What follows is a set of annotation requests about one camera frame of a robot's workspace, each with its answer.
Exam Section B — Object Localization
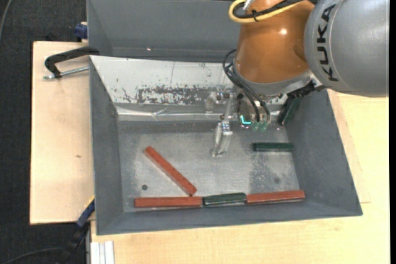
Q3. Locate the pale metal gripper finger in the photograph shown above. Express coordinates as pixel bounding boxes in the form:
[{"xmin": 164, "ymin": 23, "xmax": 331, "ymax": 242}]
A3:
[
  {"xmin": 210, "ymin": 122, "xmax": 224, "ymax": 158},
  {"xmin": 220, "ymin": 121, "xmax": 233, "ymax": 156}
]

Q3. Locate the grey metal bin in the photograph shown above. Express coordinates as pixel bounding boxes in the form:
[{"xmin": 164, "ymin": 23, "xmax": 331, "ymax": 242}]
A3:
[{"xmin": 85, "ymin": 0, "xmax": 363, "ymax": 236}]

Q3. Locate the dark green flat block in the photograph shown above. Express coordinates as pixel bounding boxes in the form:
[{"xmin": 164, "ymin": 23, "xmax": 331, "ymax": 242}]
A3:
[
  {"xmin": 252, "ymin": 142, "xmax": 295, "ymax": 153},
  {"xmin": 279, "ymin": 97, "xmax": 302, "ymax": 127},
  {"xmin": 202, "ymin": 192, "xmax": 248, "ymax": 208}
]

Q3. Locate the red-brown flat block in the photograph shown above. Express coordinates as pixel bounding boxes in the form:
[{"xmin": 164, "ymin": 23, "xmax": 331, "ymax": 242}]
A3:
[
  {"xmin": 134, "ymin": 196, "xmax": 204, "ymax": 209},
  {"xmin": 246, "ymin": 190, "xmax": 306, "ymax": 205},
  {"xmin": 144, "ymin": 145, "xmax": 198, "ymax": 197}
]

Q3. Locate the black cylinder on white bracket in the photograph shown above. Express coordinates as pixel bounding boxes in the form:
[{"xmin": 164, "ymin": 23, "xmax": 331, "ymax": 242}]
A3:
[{"xmin": 286, "ymin": 79, "xmax": 326, "ymax": 100}]

